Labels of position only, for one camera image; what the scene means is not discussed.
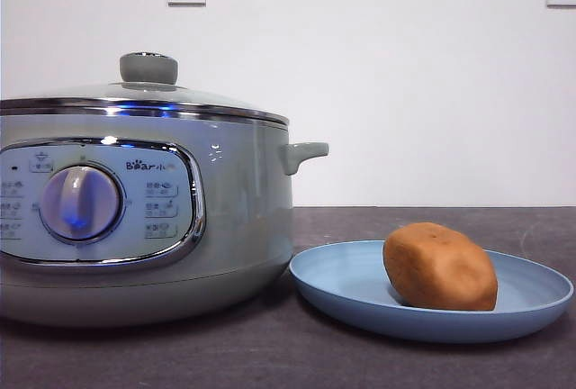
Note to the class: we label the glass lid with grey knob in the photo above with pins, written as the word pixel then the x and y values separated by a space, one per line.
pixel 148 69

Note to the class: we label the brown potato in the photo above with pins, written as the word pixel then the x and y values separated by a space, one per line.
pixel 441 267

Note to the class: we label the pale green electric steamer pot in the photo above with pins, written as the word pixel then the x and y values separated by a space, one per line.
pixel 247 209

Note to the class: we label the blue round plate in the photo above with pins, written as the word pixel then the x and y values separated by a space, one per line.
pixel 342 281

